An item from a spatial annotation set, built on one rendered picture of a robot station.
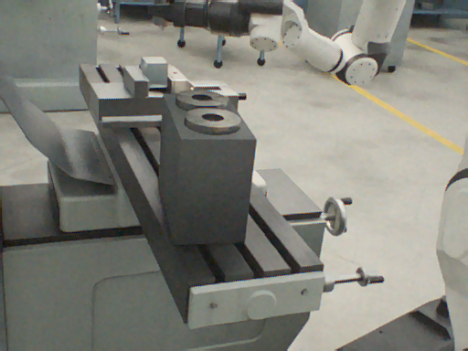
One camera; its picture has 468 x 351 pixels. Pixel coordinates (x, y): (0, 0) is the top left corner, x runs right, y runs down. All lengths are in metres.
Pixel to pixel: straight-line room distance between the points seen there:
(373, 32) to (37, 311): 1.00
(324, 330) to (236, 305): 1.53
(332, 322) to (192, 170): 1.66
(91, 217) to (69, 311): 0.25
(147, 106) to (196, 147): 0.57
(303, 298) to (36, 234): 0.67
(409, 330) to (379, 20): 0.72
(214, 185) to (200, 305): 0.19
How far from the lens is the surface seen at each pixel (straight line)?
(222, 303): 0.98
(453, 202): 1.20
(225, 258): 1.02
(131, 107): 1.52
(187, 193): 0.99
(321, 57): 1.51
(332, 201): 1.85
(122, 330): 1.64
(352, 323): 2.58
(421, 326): 1.61
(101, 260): 1.50
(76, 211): 1.44
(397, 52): 6.34
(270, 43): 1.41
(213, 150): 0.97
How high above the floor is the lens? 1.49
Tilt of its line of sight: 25 degrees down
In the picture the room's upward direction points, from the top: 6 degrees clockwise
